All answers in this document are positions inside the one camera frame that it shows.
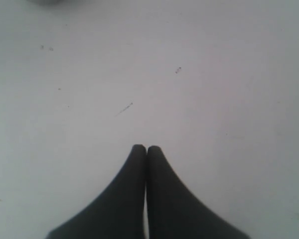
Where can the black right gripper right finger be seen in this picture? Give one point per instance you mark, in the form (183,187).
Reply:
(174,212)

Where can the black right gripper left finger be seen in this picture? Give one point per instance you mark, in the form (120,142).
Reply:
(118,212)

